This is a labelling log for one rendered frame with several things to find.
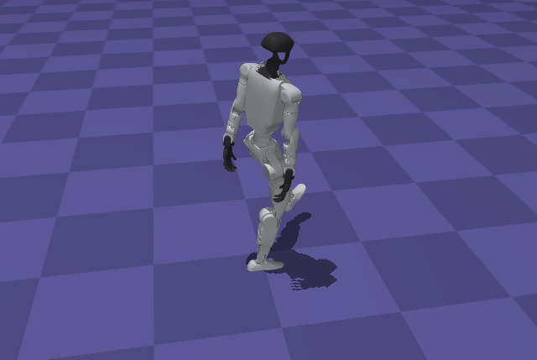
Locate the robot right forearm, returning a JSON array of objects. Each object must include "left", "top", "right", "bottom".
[{"left": 283, "top": 128, "right": 300, "bottom": 176}]

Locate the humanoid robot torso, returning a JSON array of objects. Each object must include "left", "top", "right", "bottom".
[{"left": 245, "top": 61, "right": 292, "bottom": 165}]

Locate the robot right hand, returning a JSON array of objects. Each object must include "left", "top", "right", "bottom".
[{"left": 274, "top": 169, "right": 294, "bottom": 202}]

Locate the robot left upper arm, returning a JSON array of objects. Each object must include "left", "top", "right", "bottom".
[{"left": 233, "top": 63, "right": 257, "bottom": 112}]

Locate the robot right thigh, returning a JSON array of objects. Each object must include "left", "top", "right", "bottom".
[{"left": 259, "top": 153, "right": 291, "bottom": 224}]

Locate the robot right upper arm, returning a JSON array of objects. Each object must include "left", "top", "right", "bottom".
[{"left": 280, "top": 83, "right": 302, "bottom": 141}]

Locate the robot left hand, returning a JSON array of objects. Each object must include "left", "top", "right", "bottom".
[{"left": 223, "top": 135, "right": 237, "bottom": 172}]

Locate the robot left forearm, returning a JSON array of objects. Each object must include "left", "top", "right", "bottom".
[{"left": 223, "top": 99, "right": 243, "bottom": 143}]

